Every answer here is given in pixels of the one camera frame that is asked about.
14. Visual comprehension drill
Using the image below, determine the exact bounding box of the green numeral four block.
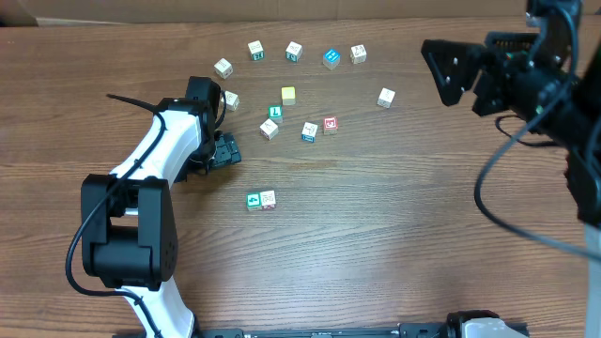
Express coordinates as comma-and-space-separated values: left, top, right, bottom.
246, 192, 262, 211

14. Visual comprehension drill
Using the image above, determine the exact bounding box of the wooden block red side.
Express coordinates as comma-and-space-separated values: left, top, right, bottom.
259, 191, 276, 209

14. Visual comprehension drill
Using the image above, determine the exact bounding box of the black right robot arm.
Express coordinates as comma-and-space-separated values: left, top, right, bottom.
421, 0, 600, 337

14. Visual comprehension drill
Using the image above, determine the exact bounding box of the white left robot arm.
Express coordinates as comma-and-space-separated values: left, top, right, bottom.
65, 76, 241, 337

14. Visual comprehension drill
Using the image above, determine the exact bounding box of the plain wooden block center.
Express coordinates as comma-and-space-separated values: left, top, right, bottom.
259, 118, 279, 140

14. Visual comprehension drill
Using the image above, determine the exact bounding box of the plain wooden block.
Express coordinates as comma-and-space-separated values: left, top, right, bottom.
214, 58, 233, 79
259, 118, 279, 140

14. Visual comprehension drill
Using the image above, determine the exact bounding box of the wooden block yellow side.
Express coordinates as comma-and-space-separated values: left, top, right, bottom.
222, 90, 239, 111

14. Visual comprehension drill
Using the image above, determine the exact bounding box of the green letter L block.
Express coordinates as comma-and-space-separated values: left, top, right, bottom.
268, 105, 283, 124

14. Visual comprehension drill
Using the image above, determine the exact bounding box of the wooden block isolated right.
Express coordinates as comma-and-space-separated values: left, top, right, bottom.
377, 87, 395, 109

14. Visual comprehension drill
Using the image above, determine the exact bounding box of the wooden block blue side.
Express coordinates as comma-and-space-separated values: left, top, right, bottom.
301, 122, 318, 143

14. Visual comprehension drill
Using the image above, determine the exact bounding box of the plain wooden block upper left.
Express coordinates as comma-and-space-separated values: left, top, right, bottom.
214, 58, 233, 79

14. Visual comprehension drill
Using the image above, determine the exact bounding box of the yellow top wooden block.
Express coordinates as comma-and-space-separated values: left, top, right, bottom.
281, 86, 297, 105

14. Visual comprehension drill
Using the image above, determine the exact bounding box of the wooden block far right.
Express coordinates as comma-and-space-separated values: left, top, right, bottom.
350, 44, 367, 64

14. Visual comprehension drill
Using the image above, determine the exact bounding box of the wooden block teal side left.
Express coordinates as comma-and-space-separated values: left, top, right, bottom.
248, 40, 265, 61

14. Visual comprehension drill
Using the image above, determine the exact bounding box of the wooden block teal side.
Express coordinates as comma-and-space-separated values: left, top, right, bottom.
248, 40, 265, 61
285, 41, 303, 63

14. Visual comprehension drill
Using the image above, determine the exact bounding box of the red letter E block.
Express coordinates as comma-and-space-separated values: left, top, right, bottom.
323, 116, 338, 135

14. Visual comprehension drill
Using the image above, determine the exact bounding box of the wooden block teal side right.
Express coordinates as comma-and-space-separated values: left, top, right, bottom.
285, 41, 303, 63

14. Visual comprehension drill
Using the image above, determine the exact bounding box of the blue top wooden block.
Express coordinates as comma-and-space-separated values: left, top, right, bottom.
322, 49, 341, 70

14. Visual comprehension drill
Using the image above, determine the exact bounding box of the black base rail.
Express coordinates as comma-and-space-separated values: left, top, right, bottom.
193, 323, 447, 338

